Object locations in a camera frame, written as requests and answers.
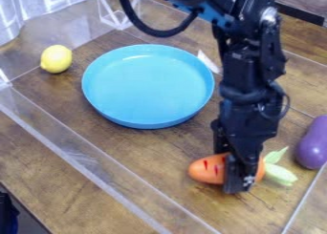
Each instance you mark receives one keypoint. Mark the clear acrylic enclosure wall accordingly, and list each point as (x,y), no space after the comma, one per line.
(95,178)

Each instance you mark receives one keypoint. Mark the blue round plate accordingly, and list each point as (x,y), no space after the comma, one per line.
(147,86)

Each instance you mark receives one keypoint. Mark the purple toy eggplant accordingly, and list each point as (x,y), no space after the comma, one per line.
(311,150)

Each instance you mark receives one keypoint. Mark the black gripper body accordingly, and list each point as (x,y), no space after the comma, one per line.
(249,120)

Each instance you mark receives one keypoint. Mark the yellow toy lemon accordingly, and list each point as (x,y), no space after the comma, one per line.
(56,59)

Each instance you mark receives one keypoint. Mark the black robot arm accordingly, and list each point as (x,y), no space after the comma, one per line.
(245,26)

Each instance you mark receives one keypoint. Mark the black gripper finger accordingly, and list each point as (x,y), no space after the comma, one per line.
(220,141)
(240,168)

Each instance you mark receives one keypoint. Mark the orange toy carrot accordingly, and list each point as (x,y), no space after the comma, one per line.
(208,169)

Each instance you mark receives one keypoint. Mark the white curtain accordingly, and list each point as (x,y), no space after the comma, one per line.
(16,11)

